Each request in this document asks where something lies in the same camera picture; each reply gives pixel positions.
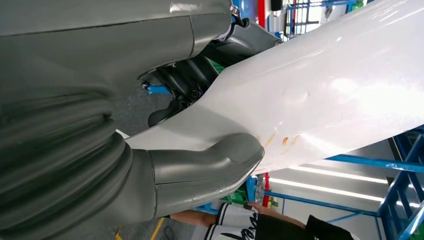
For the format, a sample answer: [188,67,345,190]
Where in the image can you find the blue steel shelf rack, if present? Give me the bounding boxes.
[145,0,424,240]

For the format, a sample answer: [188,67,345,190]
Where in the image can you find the green plastic crate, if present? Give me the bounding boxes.
[220,188,249,206]

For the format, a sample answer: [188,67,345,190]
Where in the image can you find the person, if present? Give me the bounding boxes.
[170,201,362,240]

